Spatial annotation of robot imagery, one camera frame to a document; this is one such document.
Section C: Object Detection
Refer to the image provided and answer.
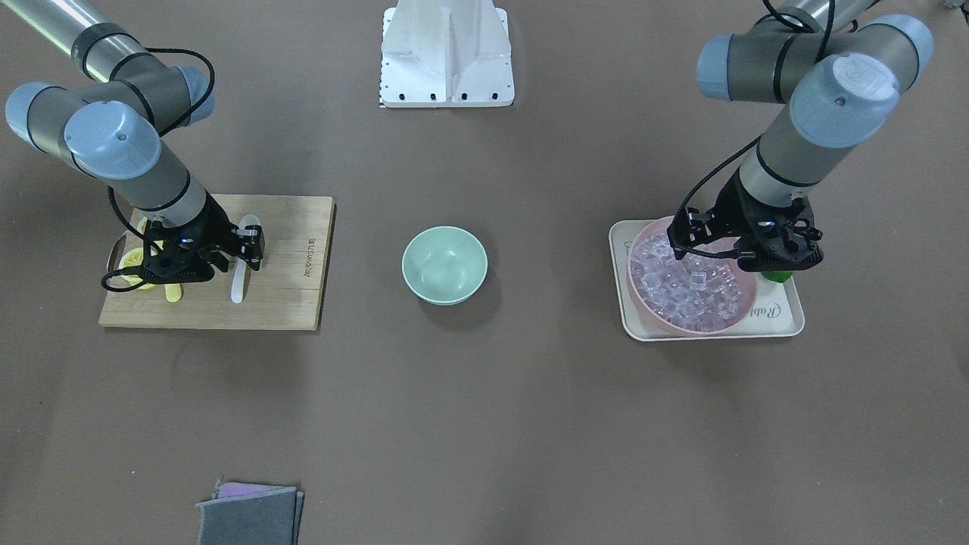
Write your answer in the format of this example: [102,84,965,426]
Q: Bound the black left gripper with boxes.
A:
[668,173,824,273]

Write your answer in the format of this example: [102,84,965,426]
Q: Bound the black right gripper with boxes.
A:
[139,194,247,284]

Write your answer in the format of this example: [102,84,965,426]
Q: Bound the white ceramic spoon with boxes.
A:
[229,214,264,304]

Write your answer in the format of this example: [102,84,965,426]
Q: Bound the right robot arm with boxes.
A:
[5,1,264,292]

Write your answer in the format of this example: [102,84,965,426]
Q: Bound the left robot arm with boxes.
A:
[667,1,935,273]

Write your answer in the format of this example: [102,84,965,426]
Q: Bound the pink bowl of ice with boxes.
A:
[625,216,758,337]

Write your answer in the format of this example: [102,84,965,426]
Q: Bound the mint green bowl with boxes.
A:
[401,226,488,306]

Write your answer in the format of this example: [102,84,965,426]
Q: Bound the green lime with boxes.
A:
[761,270,793,284]

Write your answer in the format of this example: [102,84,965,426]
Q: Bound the lemon slice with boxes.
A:
[119,248,157,290]

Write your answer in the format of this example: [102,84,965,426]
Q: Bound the cream rectangular tray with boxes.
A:
[608,220,805,342]

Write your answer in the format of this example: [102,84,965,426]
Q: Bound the bamboo cutting board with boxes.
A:
[99,194,335,331]

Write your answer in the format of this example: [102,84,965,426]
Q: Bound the grey folded cloth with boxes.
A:
[197,481,304,544]

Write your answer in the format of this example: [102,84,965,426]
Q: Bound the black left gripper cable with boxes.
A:
[670,136,762,260]

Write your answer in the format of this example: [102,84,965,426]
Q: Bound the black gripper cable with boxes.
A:
[101,47,217,293]
[670,136,762,260]

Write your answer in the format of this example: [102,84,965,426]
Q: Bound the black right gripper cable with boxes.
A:
[101,47,217,293]

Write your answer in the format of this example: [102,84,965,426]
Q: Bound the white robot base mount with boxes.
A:
[379,1,516,108]

